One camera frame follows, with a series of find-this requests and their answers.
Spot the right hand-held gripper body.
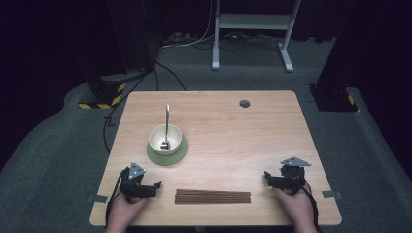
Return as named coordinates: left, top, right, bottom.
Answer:
left=270, top=156, right=312, bottom=196

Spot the black stand with striped base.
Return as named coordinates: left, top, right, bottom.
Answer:
left=78, top=0, right=128, bottom=111
left=308, top=0, right=361, bottom=114

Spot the cream ceramic bowl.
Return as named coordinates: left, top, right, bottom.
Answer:
left=148, top=123, right=184, bottom=156

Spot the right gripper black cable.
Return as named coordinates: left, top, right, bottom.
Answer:
left=302, top=181, right=322, bottom=233

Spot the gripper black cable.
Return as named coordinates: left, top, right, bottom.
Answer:
left=302, top=181, right=322, bottom=233
left=105, top=167, right=130, bottom=227

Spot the black cable under white stand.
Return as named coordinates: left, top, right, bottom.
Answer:
left=193, top=32, right=281, bottom=52

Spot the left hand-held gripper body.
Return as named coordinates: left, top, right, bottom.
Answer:
left=119, top=161, right=157, bottom=204

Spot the metal spoon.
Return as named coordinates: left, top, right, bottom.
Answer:
left=159, top=104, right=172, bottom=151

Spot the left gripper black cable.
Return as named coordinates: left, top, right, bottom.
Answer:
left=105, top=167, right=130, bottom=227

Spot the dark power strip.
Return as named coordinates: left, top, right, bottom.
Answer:
left=162, top=31, right=196, bottom=46

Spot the short black floor cable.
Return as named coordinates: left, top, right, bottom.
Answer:
left=154, top=60, right=188, bottom=92

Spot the round green coaster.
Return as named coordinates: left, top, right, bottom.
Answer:
left=146, top=134, right=189, bottom=167

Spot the long black floor cable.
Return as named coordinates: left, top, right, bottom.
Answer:
left=102, top=69, right=151, bottom=153

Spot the grey tape piece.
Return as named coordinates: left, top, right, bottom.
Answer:
left=86, top=194, right=109, bottom=204
left=321, top=190, right=343, bottom=200

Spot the white floor cable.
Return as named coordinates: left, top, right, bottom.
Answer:
left=159, top=0, right=216, bottom=50

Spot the dark upright column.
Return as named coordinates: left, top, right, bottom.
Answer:
left=106, top=0, right=155, bottom=74

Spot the white metal stand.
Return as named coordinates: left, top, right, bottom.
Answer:
left=211, top=0, right=302, bottom=73

